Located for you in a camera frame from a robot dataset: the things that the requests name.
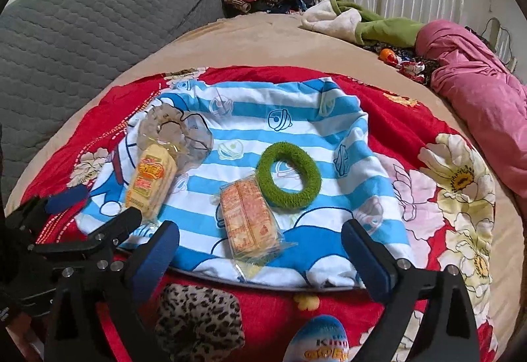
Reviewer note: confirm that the red and white packet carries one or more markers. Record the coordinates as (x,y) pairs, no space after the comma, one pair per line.
(411,70)

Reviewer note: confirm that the blue striped cartoon cloth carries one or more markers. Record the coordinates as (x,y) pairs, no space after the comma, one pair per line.
(247,115)

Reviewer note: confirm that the beige blanket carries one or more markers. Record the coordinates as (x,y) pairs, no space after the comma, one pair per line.
(267,41)

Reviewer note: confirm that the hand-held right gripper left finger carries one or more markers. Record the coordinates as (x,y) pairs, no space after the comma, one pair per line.
(154,257)

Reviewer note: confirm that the green fuzzy scrunchie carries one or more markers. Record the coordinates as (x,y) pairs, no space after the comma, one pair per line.
(288,201)

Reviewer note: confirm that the red floral blanket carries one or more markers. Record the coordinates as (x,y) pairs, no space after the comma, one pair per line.
(391,119)

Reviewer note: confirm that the leopard print scrunchie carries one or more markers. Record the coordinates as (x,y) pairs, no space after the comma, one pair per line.
(197,316)

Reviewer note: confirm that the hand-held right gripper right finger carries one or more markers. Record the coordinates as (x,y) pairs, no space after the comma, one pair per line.
(366,259)

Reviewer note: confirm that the blue and white chocolate egg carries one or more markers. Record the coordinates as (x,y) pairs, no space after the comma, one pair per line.
(321,339)

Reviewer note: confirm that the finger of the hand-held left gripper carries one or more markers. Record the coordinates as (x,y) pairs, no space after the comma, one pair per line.
(111,228)
(68,197)

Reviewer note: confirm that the green and white garment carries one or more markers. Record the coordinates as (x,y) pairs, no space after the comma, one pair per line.
(383,31)

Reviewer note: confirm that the orange toy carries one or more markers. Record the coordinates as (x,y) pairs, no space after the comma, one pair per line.
(387,54)

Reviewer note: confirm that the pink duvet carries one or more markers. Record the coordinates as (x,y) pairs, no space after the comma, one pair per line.
(481,90)

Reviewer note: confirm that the yellow snack packet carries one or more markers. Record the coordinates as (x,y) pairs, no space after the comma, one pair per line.
(150,181)

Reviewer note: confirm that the orange snack packet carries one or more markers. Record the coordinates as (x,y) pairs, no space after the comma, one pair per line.
(247,218)

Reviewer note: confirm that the white metal frame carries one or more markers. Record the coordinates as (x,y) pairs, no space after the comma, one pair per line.
(500,41)

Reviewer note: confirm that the grey quilted cushion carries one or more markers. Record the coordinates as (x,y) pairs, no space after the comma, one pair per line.
(90,28)

